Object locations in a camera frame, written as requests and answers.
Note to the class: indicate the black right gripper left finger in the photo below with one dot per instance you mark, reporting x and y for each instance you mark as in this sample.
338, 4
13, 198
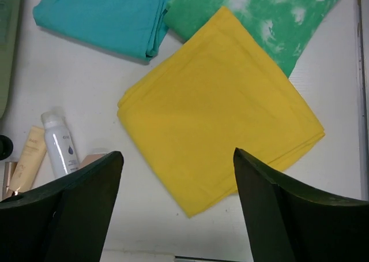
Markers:
66, 219

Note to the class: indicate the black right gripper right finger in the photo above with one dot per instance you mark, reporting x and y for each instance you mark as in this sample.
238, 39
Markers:
288, 220

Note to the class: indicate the white spray bottle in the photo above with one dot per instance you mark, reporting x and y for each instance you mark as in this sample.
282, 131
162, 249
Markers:
59, 145

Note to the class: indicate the rose gold lipstick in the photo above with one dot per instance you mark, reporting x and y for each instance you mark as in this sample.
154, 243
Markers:
9, 170

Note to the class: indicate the beige cream tube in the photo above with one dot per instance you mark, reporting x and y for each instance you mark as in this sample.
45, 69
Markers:
29, 162

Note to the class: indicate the yellow cloth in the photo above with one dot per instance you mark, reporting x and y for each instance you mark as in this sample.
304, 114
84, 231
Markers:
220, 91

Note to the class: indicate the green white tie-dye cloth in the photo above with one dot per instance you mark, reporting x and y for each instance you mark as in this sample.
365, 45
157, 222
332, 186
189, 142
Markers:
282, 28

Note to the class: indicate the teal shorts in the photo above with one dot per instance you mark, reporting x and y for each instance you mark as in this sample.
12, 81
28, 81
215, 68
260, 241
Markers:
130, 27

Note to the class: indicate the green hard-shell suitcase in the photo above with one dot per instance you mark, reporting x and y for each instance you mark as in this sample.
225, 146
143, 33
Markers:
10, 14

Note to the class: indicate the aluminium side rail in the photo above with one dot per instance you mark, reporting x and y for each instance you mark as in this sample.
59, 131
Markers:
363, 106

